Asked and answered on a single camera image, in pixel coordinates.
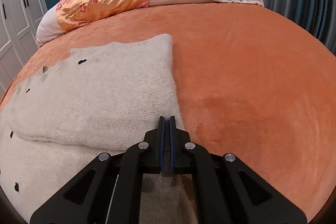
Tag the white panelled wardrobe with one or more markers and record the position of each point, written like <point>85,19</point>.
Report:
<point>19,22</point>

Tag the orange plush bed blanket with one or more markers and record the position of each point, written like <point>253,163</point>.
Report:
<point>248,81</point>

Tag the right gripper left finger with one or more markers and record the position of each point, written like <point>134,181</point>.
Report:
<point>108,189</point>

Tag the orange floral satin pillow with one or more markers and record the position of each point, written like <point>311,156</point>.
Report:
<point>72,14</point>

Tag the cream knit sweater black hearts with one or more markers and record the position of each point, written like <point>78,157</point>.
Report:
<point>100,99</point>

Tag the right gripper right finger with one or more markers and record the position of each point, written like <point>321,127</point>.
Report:
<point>227,190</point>

